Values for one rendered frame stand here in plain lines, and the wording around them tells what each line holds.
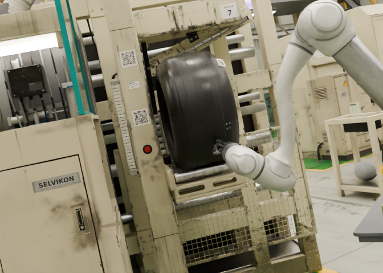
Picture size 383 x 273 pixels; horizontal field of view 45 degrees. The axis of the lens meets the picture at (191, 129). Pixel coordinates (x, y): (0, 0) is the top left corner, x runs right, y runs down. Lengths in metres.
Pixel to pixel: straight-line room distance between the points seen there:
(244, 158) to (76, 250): 0.66
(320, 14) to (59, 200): 1.02
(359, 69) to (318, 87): 5.43
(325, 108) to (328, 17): 5.50
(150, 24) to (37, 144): 1.24
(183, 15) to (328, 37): 1.21
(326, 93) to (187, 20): 4.57
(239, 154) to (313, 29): 0.52
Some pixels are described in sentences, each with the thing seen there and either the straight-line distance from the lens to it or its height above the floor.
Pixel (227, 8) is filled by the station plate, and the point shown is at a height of 1.71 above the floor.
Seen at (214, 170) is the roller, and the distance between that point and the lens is 2.25.
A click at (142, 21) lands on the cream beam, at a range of 2.58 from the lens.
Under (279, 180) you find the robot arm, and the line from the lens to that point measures 1.81.
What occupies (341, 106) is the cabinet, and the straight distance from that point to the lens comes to 6.91.
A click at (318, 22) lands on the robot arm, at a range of 1.55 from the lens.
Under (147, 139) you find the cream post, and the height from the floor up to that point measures 1.11.
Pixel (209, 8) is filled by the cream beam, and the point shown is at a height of 1.73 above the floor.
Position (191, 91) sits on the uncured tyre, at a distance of 2.09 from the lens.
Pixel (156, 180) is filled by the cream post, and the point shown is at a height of 0.90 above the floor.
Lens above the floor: 1.23
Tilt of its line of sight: 3 degrees down
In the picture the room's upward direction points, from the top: 12 degrees counter-clockwise
